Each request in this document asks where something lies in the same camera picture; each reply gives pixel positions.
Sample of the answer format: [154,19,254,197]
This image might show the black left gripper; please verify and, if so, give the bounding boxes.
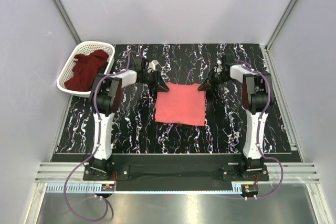
[141,70,169,92]

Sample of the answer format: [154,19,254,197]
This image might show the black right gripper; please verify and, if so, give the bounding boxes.
[197,69,232,92]

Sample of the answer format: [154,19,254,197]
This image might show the pink t shirt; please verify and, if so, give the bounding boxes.
[154,83,205,126]

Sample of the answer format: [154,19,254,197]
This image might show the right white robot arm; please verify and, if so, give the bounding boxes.
[198,55,274,180]

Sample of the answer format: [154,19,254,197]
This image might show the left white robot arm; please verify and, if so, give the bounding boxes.
[85,56,169,180]

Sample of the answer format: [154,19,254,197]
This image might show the black garment in basket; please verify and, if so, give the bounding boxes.
[98,62,109,74]

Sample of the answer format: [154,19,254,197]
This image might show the dark red t shirt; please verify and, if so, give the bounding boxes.
[65,49,109,92]

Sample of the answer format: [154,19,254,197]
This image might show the white plastic laundry basket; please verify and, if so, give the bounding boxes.
[57,41,115,98]

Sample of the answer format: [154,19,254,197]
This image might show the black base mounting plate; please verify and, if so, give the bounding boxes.
[83,154,269,192]

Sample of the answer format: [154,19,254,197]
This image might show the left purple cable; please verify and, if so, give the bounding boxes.
[62,50,137,222]

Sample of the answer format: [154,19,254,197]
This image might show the purple cable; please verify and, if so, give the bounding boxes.
[62,50,137,222]
[217,61,284,199]

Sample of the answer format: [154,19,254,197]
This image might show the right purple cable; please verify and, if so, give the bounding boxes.
[217,61,284,199]

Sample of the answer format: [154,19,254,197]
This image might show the grey slotted cable duct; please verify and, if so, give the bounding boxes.
[46,183,116,194]

